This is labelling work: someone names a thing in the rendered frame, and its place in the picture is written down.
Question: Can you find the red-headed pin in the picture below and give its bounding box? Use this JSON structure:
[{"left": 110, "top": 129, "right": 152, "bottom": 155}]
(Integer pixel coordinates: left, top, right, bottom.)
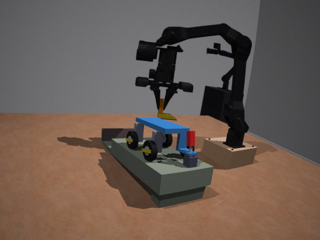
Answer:
[{"left": 186, "top": 131, "right": 195, "bottom": 152}]

